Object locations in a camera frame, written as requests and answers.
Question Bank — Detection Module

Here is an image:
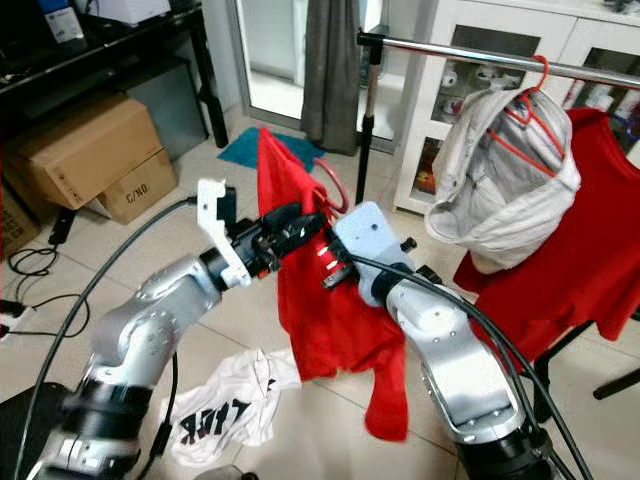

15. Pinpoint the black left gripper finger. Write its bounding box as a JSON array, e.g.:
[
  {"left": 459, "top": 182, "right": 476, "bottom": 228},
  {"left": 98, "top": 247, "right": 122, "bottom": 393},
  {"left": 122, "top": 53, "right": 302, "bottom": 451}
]
[
  {"left": 258, "top": 203, "right": 306, "bottom": 233},
  {"left": 282, "top": 218, "right": 329, "bottom": 256}
]

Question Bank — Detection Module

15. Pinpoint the red t-shirt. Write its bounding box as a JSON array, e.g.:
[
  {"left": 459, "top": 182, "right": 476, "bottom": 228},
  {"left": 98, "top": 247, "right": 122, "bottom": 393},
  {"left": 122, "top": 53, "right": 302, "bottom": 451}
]
[
  {"left": 255, "top": 128, "right": 411, "bottom": 443},
  {"left": 455, "top": 108, "right": 640, "bottom": 363}
]

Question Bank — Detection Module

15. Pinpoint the red plastic hanger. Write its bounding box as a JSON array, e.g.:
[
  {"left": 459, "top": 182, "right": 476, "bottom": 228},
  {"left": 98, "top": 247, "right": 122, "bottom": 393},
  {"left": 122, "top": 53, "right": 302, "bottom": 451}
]
[{"left": 310, "top": 160, "right": 351, "bottom": 216}]

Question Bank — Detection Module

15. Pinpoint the teal floor mat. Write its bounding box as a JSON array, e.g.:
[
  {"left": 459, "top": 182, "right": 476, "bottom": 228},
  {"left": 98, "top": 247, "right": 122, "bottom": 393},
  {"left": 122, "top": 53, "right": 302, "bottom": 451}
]
[{"left": 217, "top": 127, "right": 311, "bottom": 171}]

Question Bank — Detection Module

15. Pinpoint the small printed cardboard box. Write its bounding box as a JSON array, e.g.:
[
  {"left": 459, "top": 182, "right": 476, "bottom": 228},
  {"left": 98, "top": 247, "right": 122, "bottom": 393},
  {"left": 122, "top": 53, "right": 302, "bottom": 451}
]
[{"left": 95, "top": 148, "right": 179, "bottom": 225}]

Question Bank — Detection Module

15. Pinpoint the black clothes rack pole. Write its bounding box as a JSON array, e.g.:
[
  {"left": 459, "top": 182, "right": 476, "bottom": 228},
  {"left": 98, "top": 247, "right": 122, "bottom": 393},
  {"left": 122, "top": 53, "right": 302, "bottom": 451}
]
[{"left": 355, "top": 40, "right": 386, "bottom": 206}]

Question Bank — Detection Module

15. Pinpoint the white t-shirt black print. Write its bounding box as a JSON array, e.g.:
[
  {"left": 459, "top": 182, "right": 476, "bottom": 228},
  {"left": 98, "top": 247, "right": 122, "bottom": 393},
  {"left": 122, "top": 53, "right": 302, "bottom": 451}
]
[{"left": 168, "top": 348, "right": 301, "bottom": 466}]

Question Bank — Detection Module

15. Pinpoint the light grey jacket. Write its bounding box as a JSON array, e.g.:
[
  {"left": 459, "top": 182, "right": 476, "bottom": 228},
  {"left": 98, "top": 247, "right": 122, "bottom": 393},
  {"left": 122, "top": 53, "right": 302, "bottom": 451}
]
[{"left": 425, "top": 88, "right": 583, "bottom": 273}]

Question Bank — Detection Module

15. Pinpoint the grey curtain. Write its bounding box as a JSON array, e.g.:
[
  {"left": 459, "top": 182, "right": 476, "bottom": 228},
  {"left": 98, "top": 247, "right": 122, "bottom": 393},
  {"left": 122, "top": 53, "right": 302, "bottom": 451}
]
[{"left": 300, "top": 0, "right": 363, "bottom": 156}]

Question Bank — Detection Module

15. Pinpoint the white glass door cabinet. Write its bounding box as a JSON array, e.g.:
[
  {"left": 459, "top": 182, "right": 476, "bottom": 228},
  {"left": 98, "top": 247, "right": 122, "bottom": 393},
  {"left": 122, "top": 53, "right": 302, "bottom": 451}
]
[{"left": 390, "top": 0, "right": 640, "bottom": 216}]

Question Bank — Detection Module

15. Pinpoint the black power adapter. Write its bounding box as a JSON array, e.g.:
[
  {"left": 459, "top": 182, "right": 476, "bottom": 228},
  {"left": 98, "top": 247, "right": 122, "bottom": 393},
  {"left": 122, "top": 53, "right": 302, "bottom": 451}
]
[{"left": 50, "top": 208, "right": 76, "bottom": 246}]

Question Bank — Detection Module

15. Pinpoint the large brown cardboard box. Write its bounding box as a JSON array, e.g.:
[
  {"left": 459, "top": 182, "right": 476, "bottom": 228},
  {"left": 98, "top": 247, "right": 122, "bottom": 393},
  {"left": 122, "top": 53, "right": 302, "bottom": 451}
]
[{"left": 5, "top": 95, "right": 179, "bottom": 206}]

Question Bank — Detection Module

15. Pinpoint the labelled brown cardboard box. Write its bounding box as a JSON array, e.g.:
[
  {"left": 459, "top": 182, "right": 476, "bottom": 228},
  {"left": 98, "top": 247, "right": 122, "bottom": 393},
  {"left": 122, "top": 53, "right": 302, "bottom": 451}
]
[{"left": 0, "top": 185, "right": 43, "bottom": 259}]

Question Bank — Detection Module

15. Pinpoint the white power strip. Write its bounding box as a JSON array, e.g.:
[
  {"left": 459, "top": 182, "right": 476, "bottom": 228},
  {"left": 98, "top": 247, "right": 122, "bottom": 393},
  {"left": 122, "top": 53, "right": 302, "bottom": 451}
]
[{"left": 0, "top": 300, "right": 36, "bottom": 336}]

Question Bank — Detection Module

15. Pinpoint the black table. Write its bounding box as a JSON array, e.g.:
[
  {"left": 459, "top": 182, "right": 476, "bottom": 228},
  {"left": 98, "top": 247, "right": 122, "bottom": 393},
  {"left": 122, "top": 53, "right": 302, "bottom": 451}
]
[{"left": 0, "top": 0, "right": 231, "bottom": 151}]

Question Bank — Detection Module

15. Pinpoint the white box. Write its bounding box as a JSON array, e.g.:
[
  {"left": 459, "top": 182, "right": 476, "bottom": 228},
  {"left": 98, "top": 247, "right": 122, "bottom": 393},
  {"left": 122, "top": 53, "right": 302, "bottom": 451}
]
[{"left": 80, "top": 0, "right": 171, "bottom": 26}]

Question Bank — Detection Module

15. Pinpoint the blue white bottle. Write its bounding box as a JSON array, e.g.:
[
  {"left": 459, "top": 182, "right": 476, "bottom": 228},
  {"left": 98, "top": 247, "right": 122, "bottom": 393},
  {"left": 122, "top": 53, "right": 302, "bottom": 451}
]
[{"left": 38, "top": 0, "right": 86, "bottom": 43}]

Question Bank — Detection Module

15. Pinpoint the black chair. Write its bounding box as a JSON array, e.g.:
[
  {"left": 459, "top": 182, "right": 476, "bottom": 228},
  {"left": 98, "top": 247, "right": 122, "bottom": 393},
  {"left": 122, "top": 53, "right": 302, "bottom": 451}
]
[{"left": 0, "top": 385, "right": 61, "bottom": 480}]

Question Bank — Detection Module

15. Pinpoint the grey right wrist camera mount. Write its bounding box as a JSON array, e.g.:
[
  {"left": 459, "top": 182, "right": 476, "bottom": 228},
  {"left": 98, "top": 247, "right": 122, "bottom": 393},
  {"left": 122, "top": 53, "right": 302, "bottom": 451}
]
[{"left": 335, "top": 203, "right": 406, "bottom": 301}]

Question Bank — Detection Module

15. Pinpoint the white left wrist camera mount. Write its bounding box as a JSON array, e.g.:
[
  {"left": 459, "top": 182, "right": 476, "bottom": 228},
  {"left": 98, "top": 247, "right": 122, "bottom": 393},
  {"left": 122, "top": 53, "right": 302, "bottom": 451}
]
[{"left": 196, "top": 178, "right": 251, "bottom": 291}]

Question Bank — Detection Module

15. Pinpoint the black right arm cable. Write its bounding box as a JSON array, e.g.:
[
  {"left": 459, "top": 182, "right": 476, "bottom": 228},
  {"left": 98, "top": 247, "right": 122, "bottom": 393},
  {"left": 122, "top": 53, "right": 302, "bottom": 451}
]
[{"left": 348, "top": 252, "right": 596, "bottom": 480}]

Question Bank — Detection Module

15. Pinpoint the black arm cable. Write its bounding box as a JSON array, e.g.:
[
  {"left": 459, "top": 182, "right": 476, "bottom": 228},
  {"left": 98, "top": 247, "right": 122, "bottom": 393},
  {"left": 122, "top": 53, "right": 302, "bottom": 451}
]
[
  {"left": 348, "top": 252, "right": 596, "bottom": 480},
  {"left": 15, "top": 195, "right": 199, "bottom": 480}
]

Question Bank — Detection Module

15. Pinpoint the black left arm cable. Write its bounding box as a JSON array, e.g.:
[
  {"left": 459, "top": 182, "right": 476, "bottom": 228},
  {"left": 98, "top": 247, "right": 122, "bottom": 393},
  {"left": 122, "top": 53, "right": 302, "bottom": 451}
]
[{"left": 15, "top": 195, "right": 199, "bottom": 480}]

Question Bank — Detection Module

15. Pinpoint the silver clothes rack rail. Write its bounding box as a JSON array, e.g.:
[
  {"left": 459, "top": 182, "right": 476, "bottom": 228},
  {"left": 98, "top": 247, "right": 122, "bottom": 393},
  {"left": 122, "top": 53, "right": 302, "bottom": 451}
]
[{"left": 357, "top": 32, "right": 640, "bottom": 91}]

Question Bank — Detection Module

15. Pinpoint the red wire hanger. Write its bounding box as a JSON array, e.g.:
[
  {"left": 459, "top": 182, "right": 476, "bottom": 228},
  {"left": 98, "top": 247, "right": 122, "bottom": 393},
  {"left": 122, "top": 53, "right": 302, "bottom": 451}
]
[{"left": 488, "top": 55, "right": 566, "bottom": 179}]

